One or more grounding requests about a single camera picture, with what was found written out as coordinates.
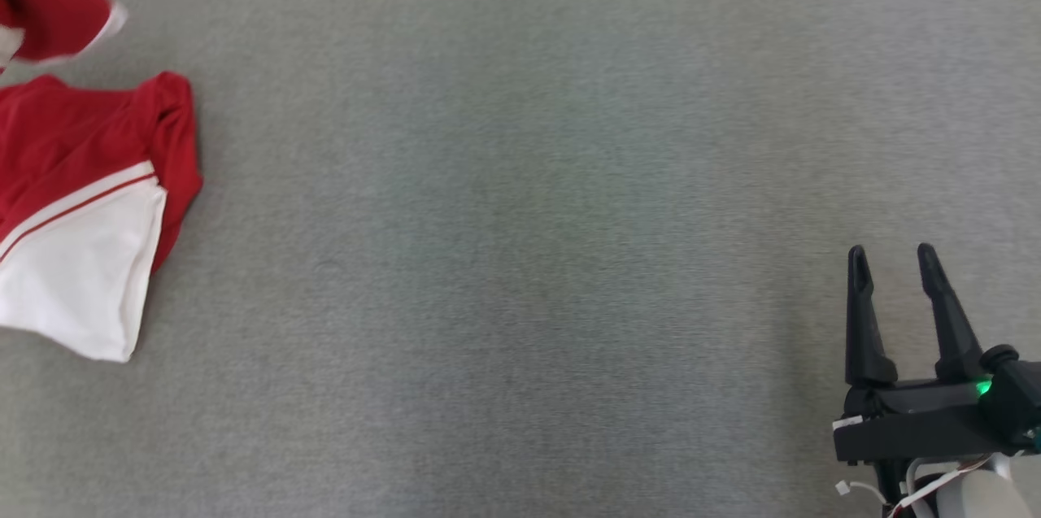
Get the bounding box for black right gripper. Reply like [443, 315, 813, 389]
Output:
[833, 242, 1010, 467]

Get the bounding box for red and white basketball jersey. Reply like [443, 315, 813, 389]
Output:
[0, 71, 203, 363]

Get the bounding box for thin white right gripper wires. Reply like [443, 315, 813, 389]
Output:
[835, 457, 995, 518]

